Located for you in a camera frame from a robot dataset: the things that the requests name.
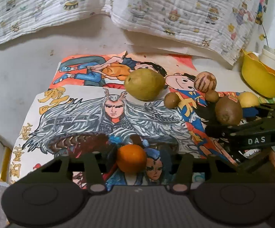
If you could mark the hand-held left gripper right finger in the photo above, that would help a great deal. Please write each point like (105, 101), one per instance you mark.
(183, 168)

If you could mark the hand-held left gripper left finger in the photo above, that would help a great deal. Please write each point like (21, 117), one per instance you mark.
(93, 166)

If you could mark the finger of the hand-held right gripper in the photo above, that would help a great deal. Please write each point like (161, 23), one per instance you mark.
(265, 110)
(222, 129)

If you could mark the large brown kiwi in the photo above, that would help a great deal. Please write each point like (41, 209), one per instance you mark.
(228, 111)

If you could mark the yellow round fruit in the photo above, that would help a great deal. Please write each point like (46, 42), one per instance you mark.
(247, 99)

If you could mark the small brown kiwi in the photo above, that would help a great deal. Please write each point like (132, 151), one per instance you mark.
(171, 100)
(212, 96)

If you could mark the orange mandarin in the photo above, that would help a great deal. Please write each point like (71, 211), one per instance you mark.
(131, 160)

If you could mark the striped pepino melon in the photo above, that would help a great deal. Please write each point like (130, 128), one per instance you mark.
(205, 82)

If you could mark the green-yellow pear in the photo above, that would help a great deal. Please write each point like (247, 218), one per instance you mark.
(144, 84)

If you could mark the yellow plastic bowl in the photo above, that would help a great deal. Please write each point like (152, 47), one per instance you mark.
(258, 78)

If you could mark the white jar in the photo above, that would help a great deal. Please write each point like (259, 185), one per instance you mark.
(270, 58)

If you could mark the silver-haired figure drawing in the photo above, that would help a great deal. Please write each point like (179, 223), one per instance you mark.
(80, 114)

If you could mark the pale yellow fruit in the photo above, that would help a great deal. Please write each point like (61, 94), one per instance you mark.
(253, 57)

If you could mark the cartoon boys drawing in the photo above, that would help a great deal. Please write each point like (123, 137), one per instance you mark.
(99, 73)

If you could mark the white printed blanket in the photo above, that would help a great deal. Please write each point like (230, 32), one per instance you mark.
(175, 16)
(33, 9)

